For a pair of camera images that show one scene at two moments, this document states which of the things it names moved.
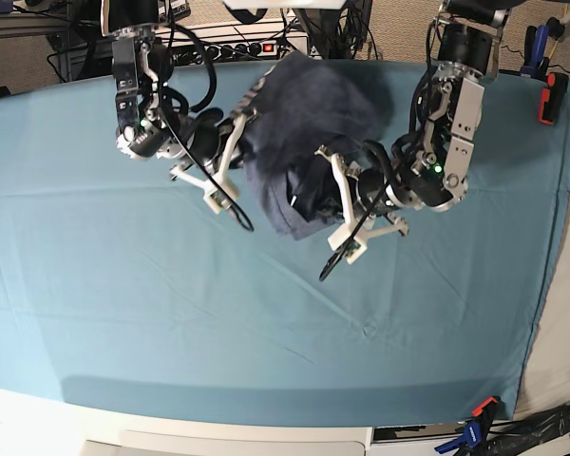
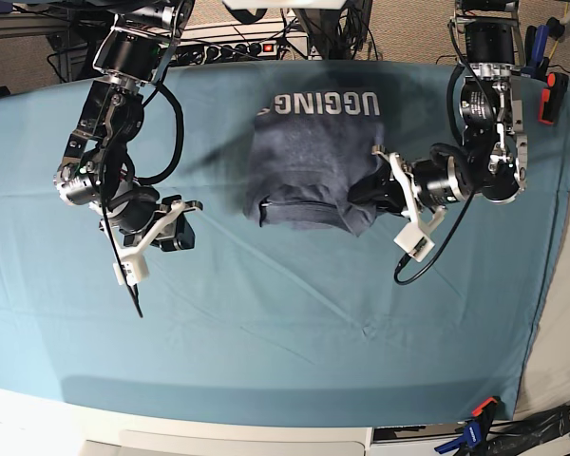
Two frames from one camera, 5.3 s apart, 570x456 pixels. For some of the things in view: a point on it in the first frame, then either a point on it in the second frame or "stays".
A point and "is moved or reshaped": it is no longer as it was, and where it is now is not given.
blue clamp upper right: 536,65 stays
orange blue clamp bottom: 473,433 stays
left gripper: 217,147 -> 136,211
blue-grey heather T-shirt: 293,109 is moved or reshaped
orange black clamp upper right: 551,97 stays
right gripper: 363,198 -> 429,184
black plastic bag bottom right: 512,438 stays
